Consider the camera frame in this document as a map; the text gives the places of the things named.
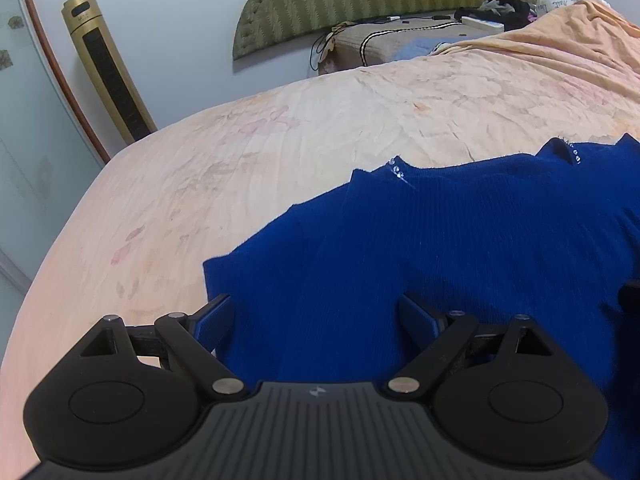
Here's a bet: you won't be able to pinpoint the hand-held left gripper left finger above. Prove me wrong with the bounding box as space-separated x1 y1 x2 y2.
79 293 247 402

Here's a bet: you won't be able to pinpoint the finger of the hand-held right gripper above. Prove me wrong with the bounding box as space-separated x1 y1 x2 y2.
618 279 640 312

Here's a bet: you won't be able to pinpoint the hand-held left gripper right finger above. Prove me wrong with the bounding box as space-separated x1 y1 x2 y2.
386 293 554 402

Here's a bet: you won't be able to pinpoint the blue beaded knit sweater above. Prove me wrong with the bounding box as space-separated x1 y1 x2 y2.
202 132 640 480

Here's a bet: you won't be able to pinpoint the black clothes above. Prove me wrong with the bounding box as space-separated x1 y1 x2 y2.
454 0 540 30

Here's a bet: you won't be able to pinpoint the bed with pink sheet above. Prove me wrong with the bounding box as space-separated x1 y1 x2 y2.
0 50 640 480

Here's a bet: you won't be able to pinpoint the orange blanket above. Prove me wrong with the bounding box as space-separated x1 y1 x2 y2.
429 0 640 147

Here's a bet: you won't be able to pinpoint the gold tower fan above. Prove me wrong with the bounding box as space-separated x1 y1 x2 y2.
61 0 158 145

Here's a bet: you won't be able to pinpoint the brown pillow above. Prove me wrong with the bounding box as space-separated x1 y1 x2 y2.
319 15 507 77

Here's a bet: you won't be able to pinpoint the frosted glass flowered sliding door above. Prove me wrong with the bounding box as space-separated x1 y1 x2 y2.
0 0 112 311

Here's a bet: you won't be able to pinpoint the white power strip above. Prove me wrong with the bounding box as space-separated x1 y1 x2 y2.
461 15 506 32

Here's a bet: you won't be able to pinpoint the black cable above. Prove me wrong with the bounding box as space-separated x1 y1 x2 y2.
309 30 337 74

